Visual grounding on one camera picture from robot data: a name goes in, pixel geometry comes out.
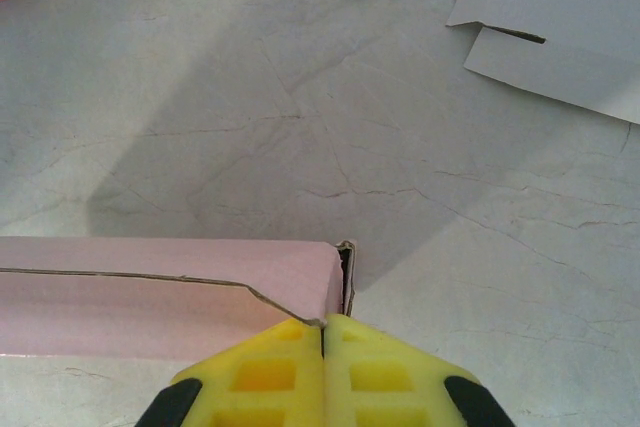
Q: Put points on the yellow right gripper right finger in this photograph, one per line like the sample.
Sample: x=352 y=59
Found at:
x=390 y=382

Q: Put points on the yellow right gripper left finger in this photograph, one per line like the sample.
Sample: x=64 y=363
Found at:
x=260 y=382

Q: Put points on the pink paper box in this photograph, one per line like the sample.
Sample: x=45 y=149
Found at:
x=150 y=312

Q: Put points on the white paper box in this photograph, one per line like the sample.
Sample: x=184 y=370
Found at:
x=565 y=22

